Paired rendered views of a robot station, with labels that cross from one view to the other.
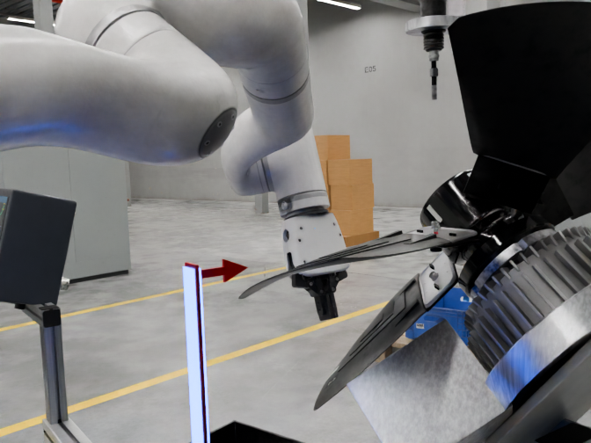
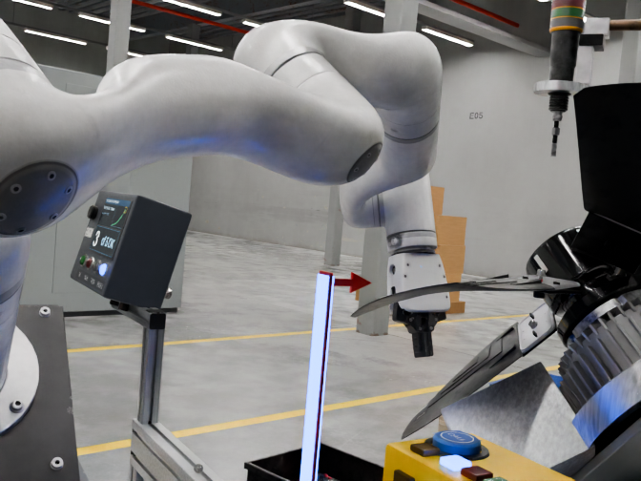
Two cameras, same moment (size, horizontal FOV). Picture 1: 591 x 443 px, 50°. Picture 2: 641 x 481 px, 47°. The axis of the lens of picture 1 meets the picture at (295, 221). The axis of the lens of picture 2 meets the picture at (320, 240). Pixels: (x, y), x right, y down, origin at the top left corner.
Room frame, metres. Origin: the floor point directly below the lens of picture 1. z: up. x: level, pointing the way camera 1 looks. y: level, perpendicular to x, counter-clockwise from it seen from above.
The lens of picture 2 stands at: (-0.22, 0.06, 1.27)
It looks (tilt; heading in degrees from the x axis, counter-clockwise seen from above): 3 degrees down; 4
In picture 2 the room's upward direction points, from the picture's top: 5 degrees clockwise
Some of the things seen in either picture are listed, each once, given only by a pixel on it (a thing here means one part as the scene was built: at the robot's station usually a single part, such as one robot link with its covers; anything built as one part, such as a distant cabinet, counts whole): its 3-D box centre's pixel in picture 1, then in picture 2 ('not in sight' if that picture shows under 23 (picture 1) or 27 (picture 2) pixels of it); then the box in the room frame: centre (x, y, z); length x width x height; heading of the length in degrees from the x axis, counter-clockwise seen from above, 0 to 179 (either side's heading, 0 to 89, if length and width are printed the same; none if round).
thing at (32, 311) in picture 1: (34, 306); (136, 309); (1.12, 0.48, 1.04); 0.24 x 0.03 x 0.03; 35
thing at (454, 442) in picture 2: not in sight; (456, 445); (0.40, -0.03, 1.08); 0.04 x 0.04 x 0.02
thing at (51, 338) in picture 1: (53, 364); (151, 365); (1.04, 0.42, 0.96); 0.03 x 0.03 x 0.20; 35
